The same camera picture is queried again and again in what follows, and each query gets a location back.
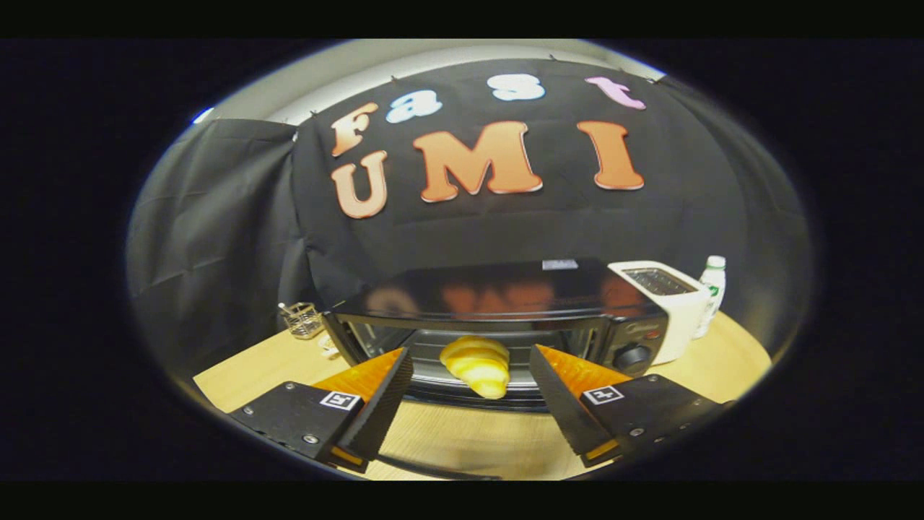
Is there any yellow croissant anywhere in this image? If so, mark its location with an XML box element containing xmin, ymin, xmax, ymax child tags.
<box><xmin>440</xmin><ymin>335</ymin><xmax>511</xmax><ymax>400</ymax></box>

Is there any black toaster oven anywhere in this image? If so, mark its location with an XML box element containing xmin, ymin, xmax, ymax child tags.
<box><xmin>321</xmin><ymin>259</ymin><xmax>668</xmax><ymax>482</ymax></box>

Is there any small metal wire basket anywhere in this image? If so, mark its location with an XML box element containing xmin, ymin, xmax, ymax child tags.
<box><xmin>278</xmin><ymin>302</ymin><xmax>324</xmax><ymax>340</ymax></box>

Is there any white plastic bottle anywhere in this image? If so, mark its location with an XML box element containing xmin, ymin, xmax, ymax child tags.
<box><xmin>693</xmin><ymin>255</ymin><xmax>727</xmax><ymax>340</ymax></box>

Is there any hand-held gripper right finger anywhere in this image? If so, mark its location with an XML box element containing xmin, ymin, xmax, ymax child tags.
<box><xmin>529</xmin><ymin>344</ymin><xmax>733</xmax><ymax>468</ymax></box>

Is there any white bread toaster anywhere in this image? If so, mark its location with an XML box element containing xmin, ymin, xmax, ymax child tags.
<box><xmin>608</xmin><ymin>260</ymin><xmax>712</xmax><ymax>365</ymax></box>

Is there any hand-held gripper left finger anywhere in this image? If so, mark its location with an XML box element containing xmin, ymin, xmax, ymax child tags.
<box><xmin>227</xmin><ymin>347</ymin><xmax>414</xmax><ymax>474</ymax></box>

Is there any black backdrop cloth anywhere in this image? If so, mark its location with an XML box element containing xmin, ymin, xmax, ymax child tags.
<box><xmin>126</xmin><ymin>58</ymin><xmax>813</xmax><ymax>376</ymax></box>

